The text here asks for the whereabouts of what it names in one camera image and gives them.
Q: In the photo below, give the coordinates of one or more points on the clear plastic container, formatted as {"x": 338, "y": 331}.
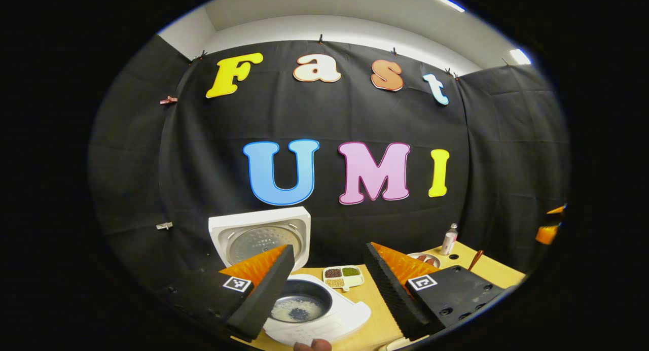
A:
{"x": 400, "y": 344}

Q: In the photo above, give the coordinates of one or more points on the white divided bean dish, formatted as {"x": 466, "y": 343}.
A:
{"x": 344, "y": 277}

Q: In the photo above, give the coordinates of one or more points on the pink cloth clip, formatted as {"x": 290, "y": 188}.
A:
{"x": 168, "y": 100}

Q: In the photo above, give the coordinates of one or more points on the brown wooden spoon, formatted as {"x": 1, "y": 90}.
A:
{"x": 475, "y": 259}

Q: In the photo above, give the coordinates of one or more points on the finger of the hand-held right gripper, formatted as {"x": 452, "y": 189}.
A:
{"x": 557, "y": 210}
{"x": 547, "y": 234}

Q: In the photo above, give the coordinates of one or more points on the white rice cooker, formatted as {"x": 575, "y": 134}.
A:
{"x": 350, "y": 313}

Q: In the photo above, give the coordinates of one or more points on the ceiling light strip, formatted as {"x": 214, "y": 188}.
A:
{"x": 519, "y": 57}

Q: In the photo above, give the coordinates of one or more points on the white cloth clip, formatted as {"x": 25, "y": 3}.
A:
{"x": 164, "y": 225}

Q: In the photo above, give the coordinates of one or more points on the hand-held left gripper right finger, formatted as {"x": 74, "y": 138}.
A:
{"x": 390, "y": 295}

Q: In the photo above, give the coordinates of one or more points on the black backdrop cloth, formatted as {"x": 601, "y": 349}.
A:
{"x": 203, "y": 153}

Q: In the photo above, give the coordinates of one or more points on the small pink label bottle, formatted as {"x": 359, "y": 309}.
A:
{"x": 448, "y": 242}

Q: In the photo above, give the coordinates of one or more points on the rice grains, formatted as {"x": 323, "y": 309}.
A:
{"x": 296, "y": 309}

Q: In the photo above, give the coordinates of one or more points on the white round plate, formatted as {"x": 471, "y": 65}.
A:
{"x": 413, "y": 258}

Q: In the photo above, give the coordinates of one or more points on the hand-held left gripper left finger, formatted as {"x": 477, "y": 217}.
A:
{"x": 263, "y": 295}

